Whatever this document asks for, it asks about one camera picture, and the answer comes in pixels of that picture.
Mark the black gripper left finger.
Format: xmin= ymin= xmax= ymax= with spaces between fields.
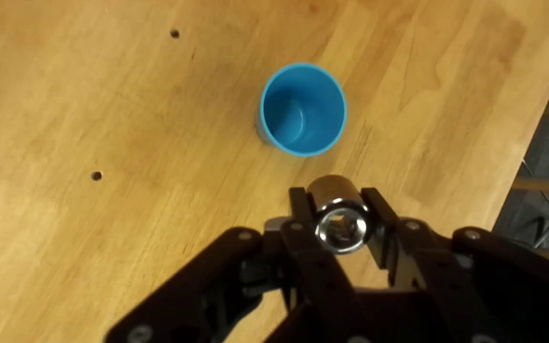
xmin=105 ymin=188 xmax=364 ymax=343

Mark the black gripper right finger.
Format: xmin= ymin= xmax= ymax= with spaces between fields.
xmin=360 ymin=188 xmax=549 ymax=343

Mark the small silver metal socket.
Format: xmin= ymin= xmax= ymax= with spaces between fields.
xmin=309 ymin=175 xmax=370 ymax=255

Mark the light blue plastic cup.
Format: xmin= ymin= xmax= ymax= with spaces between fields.
xmin=255 ymin=63 xmax=347 ymax=158

